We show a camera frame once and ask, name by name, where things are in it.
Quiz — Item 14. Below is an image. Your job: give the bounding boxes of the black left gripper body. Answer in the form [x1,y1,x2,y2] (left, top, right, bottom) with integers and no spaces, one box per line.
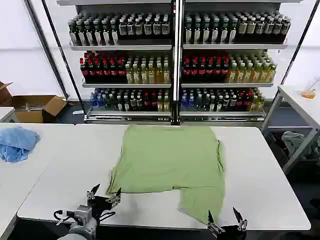
[87,196,116,218]

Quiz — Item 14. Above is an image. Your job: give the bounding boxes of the white side table grey legs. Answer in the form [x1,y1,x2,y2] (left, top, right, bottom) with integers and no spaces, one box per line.
[259,84,320,176]

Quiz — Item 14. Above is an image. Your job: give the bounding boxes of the open brown cardboard box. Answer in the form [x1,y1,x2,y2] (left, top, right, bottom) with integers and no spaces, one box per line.
[7,94,68,123]

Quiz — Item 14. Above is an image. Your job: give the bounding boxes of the grey white clothes pile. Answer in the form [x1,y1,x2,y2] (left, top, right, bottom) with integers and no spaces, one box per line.
[281,130,320,161]

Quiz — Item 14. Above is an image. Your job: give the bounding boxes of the beverage shelf with bottles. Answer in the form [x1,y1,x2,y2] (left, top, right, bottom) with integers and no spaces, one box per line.
[178,0,305,123]

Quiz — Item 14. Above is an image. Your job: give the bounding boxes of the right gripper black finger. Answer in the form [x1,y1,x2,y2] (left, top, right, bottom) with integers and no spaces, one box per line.
[206,209,226,235]
[232,206,249,232]

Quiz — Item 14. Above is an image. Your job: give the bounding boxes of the crumpled blue cloth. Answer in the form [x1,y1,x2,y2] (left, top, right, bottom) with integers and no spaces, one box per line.
[0,125,41,164]

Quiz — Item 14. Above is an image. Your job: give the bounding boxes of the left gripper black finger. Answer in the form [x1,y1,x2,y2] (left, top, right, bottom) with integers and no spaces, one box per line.
[86,183,101,200]
[104,187,123,205]

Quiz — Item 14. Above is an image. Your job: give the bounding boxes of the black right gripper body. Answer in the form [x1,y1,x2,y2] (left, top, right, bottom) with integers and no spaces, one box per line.
[214,224,247,240]

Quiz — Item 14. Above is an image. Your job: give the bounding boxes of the thin black diagonal pole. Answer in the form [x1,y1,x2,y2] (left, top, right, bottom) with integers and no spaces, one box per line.
[278,1,320,86]
[41,0,88,120]

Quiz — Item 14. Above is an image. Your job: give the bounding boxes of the brown cardboard flap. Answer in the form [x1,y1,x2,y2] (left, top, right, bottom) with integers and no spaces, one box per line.
[0,81,14,105]

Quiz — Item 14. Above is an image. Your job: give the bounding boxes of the green polo shirt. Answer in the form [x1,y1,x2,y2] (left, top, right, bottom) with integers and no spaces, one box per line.
[104,124,227,225]

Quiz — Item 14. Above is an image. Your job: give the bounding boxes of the clear container with orange contents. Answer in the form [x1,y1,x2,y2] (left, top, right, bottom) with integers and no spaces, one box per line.
[300,77,320,99]

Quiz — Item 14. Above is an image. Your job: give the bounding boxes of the beverage shelf with wide pillar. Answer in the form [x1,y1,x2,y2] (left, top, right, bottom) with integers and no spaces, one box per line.
[56,0,180,126]

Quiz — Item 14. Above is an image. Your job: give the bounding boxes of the thick black diagonal pole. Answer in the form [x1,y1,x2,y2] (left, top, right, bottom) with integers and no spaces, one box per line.
[24,0,70,99]

